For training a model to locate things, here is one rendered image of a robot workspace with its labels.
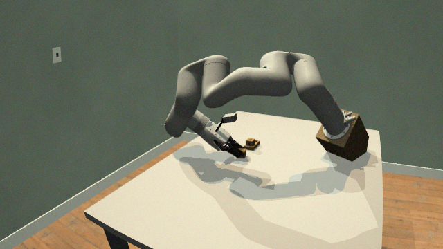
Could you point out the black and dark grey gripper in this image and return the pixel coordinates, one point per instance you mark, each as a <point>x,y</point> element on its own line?
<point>217,139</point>

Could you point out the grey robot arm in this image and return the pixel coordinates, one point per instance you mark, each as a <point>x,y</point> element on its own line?
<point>274,79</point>

